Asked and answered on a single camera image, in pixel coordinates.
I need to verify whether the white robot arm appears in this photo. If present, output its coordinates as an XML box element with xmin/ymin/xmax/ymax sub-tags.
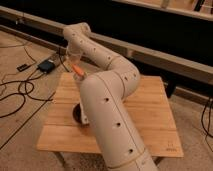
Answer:
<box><xmin>63</xmin><ymin>23</ymin><xmax>158</xmax><ymax>171</ymax></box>

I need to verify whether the dark power adapter box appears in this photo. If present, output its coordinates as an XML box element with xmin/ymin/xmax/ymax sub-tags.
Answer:
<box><xmin>38</xmin><ymin>60</ymin><xmax>55</xmax><ymax>73</ymax></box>

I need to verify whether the small black floor device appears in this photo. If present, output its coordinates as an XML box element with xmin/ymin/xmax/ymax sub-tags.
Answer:
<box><xmin>17</xmin><ymin>64</ymin><xmax>30</xmax><ymax>72</ymax></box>

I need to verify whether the dark round bowl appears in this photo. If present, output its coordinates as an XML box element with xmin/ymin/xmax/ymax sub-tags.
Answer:
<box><xmin>73</xmin><ymin>104</ymin><xmax>82</xmax><ymax>123</ymax></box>

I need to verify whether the white rectangular box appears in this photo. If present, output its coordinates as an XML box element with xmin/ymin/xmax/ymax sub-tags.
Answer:
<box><xmin>81</xmin><ymin>115</ymin><xmax>89</xmax><ymax>125</ymax></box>

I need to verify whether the wooden table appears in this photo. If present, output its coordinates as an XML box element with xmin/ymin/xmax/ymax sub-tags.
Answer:
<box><xmin>37</xmin><ymin>73</ymin><xmax>183</xmax><ymax>157</ymax></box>

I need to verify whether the black floor cable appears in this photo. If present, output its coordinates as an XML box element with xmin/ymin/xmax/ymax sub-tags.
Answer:
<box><xmin>0</xmin><ymin>39</ymin><xmax>58</xmax><ymax>120</ymax></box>

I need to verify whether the black cable at right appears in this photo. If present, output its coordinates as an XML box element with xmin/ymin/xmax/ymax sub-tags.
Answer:
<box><xmin>200</xmin><ymin>96</ymin><xmax>213</xmax><ymax>139</ymax></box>

